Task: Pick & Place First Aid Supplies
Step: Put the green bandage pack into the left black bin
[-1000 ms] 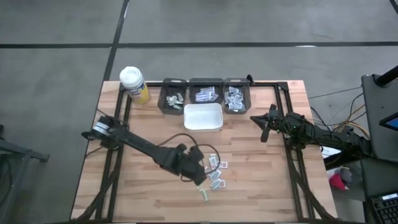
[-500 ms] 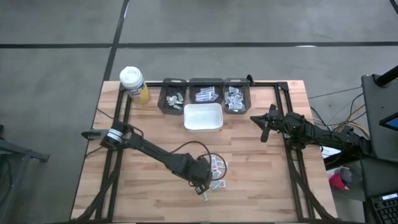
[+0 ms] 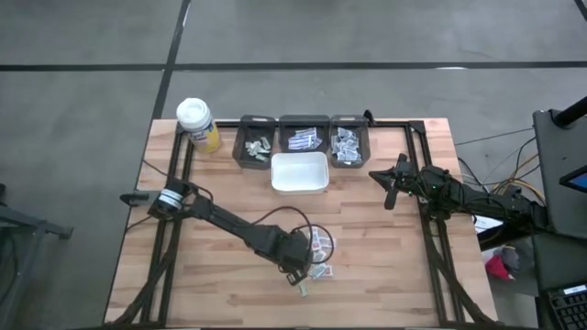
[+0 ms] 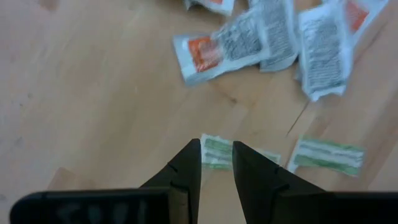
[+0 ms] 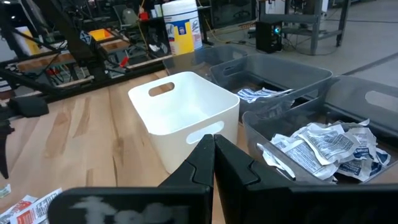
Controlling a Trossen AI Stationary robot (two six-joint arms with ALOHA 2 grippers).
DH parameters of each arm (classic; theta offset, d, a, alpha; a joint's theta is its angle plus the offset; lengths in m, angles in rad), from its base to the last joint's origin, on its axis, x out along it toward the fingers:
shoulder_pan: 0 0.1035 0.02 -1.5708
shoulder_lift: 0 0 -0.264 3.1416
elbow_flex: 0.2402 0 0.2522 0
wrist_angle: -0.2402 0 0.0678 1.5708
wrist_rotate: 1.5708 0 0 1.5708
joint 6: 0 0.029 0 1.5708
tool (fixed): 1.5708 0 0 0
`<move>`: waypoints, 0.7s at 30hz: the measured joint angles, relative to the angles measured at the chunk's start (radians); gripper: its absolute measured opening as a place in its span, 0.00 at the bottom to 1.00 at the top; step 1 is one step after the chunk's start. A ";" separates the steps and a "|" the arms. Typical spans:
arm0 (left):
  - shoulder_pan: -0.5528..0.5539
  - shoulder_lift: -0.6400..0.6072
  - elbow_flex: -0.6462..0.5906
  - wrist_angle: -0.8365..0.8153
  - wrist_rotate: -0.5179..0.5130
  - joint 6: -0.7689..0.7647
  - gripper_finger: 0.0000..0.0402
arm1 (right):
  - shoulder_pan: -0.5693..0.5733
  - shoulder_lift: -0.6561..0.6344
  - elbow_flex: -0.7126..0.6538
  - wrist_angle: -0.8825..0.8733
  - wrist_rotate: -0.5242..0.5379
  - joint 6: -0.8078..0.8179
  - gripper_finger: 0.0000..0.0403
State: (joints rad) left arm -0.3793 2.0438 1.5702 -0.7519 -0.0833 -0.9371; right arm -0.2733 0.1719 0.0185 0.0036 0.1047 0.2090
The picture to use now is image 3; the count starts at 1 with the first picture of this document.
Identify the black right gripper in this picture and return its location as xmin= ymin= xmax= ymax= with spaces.
xmin=369 ymin=165 xmax=426 ymax=211

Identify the white plastic bin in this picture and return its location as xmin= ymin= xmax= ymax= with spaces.
xmin=270 ymin=151 xmax=330 ymax=196

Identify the translucent grey plastic bin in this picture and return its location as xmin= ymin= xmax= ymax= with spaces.
xmin=231 ymin=114 xmax=278 ymax=171
xmin=278 ymin=114 xmax=331 ymax=155
xmin=329 ymin=114 xmax=371 ymax=170

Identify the white paper sheet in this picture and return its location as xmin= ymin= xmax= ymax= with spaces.
xmin=473 ymin=214 xmax=504 ymax=235

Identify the red cloth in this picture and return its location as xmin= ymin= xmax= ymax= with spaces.
xmin=485 ymin=254 xmax=515 ymax=282

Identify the grey soft object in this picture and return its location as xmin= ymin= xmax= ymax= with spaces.
xmin=501 ymin=247 xmax=523 ymax=273

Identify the yellow Lysol wipes canister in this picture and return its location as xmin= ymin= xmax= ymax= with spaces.
xmin=176 ymin=96 xmax=223 ymax=154

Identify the grey side table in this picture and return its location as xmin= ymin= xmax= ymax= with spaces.
xmin=533 ymin=108 xmax=587 ymax=240

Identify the blue screen tablet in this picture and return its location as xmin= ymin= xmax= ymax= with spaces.
xmin=559 ymin=165 xmax=587 ymax=194

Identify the black pole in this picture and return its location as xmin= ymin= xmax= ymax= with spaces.
xmin=551 ymin=95 xmax=587 ymax=130

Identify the black keyboard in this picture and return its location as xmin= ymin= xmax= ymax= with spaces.
xmin=542 ymin=282 xmax=587 ymax=330

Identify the grey metal stand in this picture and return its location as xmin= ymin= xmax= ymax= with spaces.
xmin=0 ymin=181 xmax=75 ymax=330

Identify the yellow cable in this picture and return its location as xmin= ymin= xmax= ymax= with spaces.
xmin=493 ymin=153 xmax=547 ymax=198

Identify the black metal table frame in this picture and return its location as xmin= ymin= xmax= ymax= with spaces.
xmin=123 ymin=119 xmax=494 ymax=329

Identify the dark grey metal bracket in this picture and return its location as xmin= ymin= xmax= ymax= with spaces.
xmin=119 ymin=192 xmax=150 ymax=206

